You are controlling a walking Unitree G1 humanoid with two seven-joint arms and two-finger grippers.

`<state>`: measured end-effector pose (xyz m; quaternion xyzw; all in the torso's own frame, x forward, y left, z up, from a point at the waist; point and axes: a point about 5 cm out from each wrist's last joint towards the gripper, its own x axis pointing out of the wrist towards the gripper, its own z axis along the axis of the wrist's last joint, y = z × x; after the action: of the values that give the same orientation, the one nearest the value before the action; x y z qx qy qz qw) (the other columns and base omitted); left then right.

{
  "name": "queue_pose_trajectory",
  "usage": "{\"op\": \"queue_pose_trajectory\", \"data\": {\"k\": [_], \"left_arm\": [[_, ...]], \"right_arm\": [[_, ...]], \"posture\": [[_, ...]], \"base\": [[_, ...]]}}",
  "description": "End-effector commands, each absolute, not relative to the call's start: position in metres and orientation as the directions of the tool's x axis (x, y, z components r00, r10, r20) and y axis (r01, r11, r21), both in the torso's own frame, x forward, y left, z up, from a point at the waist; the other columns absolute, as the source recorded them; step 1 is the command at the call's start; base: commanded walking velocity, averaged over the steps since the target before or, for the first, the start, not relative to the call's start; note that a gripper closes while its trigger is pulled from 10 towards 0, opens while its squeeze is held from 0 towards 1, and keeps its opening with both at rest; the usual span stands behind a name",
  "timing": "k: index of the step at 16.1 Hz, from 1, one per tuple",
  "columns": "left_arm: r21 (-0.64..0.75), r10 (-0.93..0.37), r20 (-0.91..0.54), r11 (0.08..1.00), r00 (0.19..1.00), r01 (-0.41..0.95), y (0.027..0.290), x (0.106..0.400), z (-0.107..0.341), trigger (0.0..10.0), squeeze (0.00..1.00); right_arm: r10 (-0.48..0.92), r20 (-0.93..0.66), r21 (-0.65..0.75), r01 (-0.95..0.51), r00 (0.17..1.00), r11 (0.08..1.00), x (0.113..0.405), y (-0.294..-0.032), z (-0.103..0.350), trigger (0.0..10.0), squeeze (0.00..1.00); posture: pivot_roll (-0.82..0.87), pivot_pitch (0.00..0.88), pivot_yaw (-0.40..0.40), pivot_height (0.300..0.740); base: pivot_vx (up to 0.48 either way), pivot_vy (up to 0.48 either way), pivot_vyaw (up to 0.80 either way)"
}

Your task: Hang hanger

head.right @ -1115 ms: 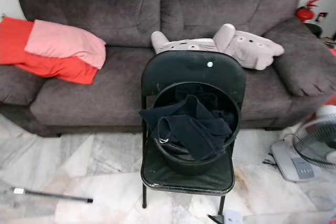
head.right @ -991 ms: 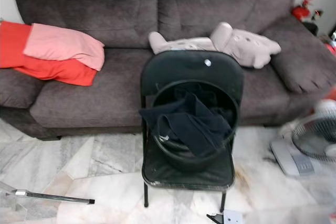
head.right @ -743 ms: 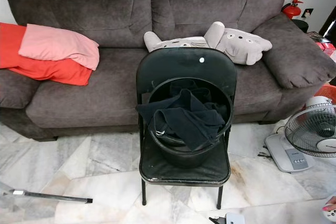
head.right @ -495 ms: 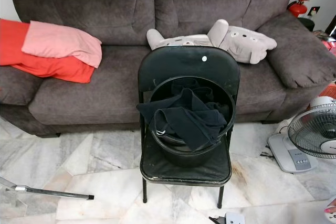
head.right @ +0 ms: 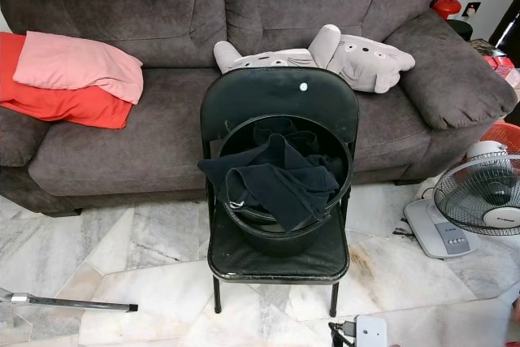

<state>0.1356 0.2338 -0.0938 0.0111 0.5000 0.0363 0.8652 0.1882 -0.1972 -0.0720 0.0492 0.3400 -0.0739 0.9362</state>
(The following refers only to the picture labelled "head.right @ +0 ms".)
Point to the black garment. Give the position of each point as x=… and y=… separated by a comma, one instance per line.
x=284, y=184

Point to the red blanket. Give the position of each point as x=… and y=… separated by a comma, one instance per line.
x=65, y=110

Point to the pink pillow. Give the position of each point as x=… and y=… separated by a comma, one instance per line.
x=77, y=65

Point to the grey suede sofa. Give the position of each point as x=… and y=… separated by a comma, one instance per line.
x=154, y=152

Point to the silver clothes rack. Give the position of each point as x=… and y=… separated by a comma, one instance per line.
x=73, y=303

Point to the black folding chair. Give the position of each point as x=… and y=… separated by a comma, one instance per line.
x=268, y=89

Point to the black crumpled cloth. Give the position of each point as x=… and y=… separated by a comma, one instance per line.
x=280, y=127

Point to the black plastic bucket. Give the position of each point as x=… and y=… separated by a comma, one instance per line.
x=272, y=241

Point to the grey plush toy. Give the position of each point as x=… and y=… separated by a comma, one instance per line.
x=361, y=58

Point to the white floor fan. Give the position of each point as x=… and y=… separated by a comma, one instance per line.
x=439, y=233

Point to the grey suede cushion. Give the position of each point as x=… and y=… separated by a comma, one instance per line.
x=455, y=79

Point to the red plastic basket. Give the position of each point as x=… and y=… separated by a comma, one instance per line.
x=504, y=134

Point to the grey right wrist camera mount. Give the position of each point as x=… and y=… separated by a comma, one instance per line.
x=371, y=332

